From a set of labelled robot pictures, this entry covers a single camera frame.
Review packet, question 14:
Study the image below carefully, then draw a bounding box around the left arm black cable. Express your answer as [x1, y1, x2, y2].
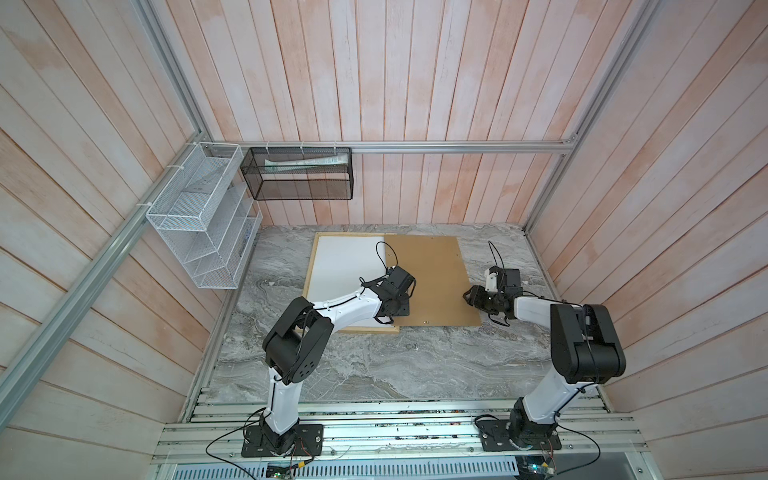
[205, 239, 401, 480]

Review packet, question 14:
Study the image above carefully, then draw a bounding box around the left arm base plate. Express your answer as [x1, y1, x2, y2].
[241, 424, 324, 458]

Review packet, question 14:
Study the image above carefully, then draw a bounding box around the black wire mesh basket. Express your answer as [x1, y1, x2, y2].
[240, 146, 355, 201]

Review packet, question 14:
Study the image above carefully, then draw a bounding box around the aluminium frame profile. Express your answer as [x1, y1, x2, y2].
[0, 0, 661, 433]

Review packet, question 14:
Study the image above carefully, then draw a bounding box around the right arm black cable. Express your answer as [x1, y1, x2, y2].
[473, 239, 602, 480]

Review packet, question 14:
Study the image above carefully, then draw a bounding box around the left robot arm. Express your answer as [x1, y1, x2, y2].
[257, 266, 417, 455]

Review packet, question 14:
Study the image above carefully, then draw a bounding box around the waterfall photo print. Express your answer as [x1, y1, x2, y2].
[303, 233, 412, 333]

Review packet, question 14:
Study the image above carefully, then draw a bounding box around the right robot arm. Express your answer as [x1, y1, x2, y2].
[463, 266, 626, 452]

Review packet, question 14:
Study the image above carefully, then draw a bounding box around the paper in black basket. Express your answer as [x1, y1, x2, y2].
[263, 155, 349, 174]

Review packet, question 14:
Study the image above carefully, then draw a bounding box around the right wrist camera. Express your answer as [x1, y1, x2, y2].
[484, 267, 498, 293]

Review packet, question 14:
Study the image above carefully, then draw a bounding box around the white wire mesh shelf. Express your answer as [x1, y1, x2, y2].
[146, 142, 263, 290]

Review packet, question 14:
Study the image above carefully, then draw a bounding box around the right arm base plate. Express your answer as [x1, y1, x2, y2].
[475, 418, 562, 452]

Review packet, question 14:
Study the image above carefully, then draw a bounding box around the aluminium rail platform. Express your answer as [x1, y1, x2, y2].
[152, 394, 649, 465]

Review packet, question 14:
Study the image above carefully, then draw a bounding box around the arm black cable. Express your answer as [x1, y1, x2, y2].
[205, 239, 401, 480]
[473, 239, 602, 480]

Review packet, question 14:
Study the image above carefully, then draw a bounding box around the wooden picture frame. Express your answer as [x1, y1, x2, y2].
[303, 232, 386, 301]

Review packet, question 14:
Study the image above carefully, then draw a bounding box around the brown backing board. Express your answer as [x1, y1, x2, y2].
[384, 235, 482, 327]

